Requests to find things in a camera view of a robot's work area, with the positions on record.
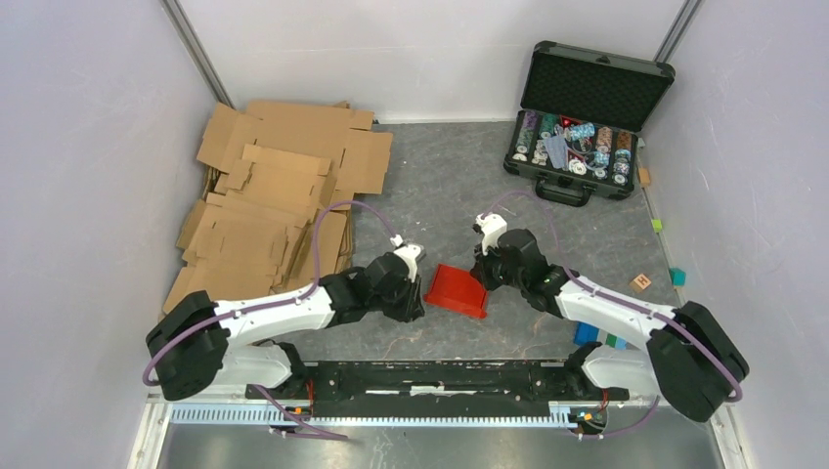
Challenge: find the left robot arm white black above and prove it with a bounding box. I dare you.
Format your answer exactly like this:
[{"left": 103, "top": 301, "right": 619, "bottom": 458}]
[{"left": 143, "top": 244, "right": 424, "bottom": 402}]

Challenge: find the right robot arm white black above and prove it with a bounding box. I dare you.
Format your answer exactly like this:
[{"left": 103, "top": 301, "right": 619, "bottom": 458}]
[{"left": 470, "top": 228, "right": 750, "bottom": 422}]

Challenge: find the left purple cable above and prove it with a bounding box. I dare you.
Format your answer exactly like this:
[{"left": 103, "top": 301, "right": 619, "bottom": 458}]
[{"left": 142, "top": 200, "right": 403, "bottom": 388}]

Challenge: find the blue toy block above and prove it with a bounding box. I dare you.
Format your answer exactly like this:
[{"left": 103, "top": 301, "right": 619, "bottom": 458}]
[{"left": 573, "top": 322, "right": 600, "bottom": 346}]

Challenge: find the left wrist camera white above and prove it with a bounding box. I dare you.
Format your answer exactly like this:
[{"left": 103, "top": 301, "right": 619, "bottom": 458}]
[{"left": 389, "top": 234, "right": 426, "bottom": 282}]

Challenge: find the red paper box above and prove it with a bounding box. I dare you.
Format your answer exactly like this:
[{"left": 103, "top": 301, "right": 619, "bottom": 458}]
[{"left": 423, "top": 264, "right": 488, "bottom": 320}]

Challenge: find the small brown wooden block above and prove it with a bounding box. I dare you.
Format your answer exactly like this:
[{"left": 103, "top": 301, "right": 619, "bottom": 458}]
[{"left": 637, "top": 168, "right": 651, "bottom": 188}]

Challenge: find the stack of flat brown cardboard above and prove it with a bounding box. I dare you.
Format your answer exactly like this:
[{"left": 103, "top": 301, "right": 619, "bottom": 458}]
[{"left": 162, "top": 100, "right": 393, "bottom": 313}]

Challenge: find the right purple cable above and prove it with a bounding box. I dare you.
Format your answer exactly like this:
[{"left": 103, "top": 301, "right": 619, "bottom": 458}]
[{"left": 482, "top": 190, "right": 745, "bottom": 442}]

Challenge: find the aluminium frame rail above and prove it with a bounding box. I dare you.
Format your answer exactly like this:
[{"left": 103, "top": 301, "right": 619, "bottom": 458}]
[{"left": 128, "top": 360, "right": 750, "bottom": 468}]

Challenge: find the wooden letter block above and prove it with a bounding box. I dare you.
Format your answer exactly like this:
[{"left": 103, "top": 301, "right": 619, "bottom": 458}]
[{"left": 629, "top": 274, "right": 652, "bottom": 293}]

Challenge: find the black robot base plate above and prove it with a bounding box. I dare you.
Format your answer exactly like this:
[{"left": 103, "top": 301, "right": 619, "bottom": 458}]
[{"left": 270, "top": 360, "right": 630, "bottom": 418}]

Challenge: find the teal cube block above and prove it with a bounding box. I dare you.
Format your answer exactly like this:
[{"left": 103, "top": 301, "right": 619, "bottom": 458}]
[{"left": 669, "top": 267, "right": 686, "bottom": 287}]

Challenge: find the black poker chip case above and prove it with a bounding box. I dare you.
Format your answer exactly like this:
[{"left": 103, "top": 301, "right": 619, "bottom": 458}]
[{"left": 502, "top": 41, "right": 676, "bottom": 207}]

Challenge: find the purple cable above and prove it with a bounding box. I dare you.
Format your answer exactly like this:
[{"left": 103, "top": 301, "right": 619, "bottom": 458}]
[
  {"left": 482, "top": 190, "right": 745, "bottom": 442},
  {"left": 142, "top": 200, "right": 403, "bottom": 388}
]

